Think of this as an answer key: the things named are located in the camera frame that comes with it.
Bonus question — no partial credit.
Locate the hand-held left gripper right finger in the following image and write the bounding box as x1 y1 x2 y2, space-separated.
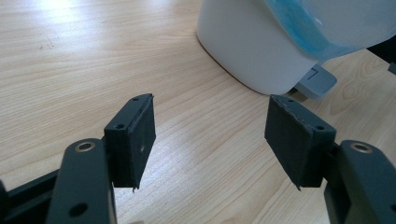
263 94 337 191

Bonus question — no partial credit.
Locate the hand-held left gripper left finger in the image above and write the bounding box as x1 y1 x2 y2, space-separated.
104 92 157 193

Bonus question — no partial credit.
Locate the translucent plastic bin liner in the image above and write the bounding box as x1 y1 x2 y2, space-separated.
263 0 396 62

